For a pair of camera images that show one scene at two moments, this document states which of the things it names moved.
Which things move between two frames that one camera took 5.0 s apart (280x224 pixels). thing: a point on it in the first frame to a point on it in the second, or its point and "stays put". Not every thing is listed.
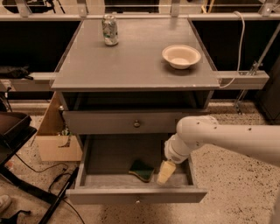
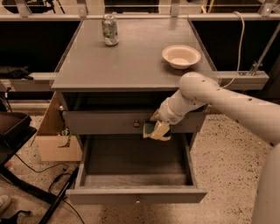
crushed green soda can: [110, 30] stays put
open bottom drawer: [103, 176] stays put
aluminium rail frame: [43, 81] stays put
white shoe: [4, 202] stays put
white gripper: [177, 157] to [167, 115]
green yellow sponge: [143, 171] to [149, 128]
